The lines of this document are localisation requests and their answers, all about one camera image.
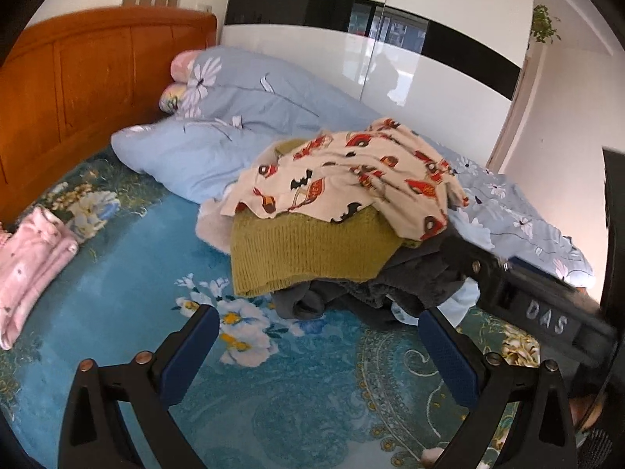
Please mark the person's right hand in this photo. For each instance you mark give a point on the person's right hand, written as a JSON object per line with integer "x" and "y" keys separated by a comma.
{"x": 591, "y": 413}

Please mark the dark grey pants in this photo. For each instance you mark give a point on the dark grey pants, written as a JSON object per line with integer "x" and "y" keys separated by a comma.
{"x": 390, "y": 283}

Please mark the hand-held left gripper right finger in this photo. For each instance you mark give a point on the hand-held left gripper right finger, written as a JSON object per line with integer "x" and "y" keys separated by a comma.
{"x": 449, "y": 356}

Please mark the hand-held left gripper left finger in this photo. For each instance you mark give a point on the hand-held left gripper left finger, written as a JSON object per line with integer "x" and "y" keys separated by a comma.
{"x": 188, "y": 354}

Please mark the white fluffy cloth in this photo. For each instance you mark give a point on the white fluffy cloth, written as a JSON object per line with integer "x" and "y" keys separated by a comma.
{"x": 212, "y": 229}

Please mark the wooden headboard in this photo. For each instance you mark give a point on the wooden headboard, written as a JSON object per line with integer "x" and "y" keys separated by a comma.
{"x": 83, "y": 88}

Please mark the olive green knit sweater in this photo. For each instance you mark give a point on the olive green knit sweater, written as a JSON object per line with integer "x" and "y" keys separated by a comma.
{"x": 302, "y": 249}

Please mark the cream car-print pants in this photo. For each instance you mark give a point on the cream car-print pants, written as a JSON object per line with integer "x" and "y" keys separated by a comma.
{"x": 351, "y": 180}

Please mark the teal floral blanket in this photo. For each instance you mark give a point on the teal floral blanket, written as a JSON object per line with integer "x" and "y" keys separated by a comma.
{"x": 146, "y": 264}

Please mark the green hanging plant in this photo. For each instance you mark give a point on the green hanging plant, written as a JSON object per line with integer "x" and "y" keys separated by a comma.
{"x": 544, "y": 24}

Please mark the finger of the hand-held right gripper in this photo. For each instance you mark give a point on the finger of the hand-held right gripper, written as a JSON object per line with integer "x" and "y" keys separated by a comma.
{"x": 468, "y": 266}

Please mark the white wardrobe with black stripe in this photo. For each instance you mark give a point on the white wardrobe with black stripe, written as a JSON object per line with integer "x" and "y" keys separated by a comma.
{"x": 302, "y": 53}

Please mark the blue floral quilt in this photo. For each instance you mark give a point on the blue floral quilt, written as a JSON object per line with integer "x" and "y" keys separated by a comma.
{"x": 273, "y": 102}

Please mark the pink pillow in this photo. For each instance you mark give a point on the pink pillow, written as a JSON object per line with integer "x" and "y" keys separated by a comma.
{"x": 181, "y": 66}

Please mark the white wall socket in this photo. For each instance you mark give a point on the white wall socket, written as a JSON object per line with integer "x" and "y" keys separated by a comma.
{"x": 205, "y": 8}

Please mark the light blue garment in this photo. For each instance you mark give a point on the light blue garment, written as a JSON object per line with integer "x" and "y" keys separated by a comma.
{"x": 465, "y": 302}

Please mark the folded pink clothes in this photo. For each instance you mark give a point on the folded pink clothes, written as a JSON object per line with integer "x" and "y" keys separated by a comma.
{"x": 34, "y": 264}

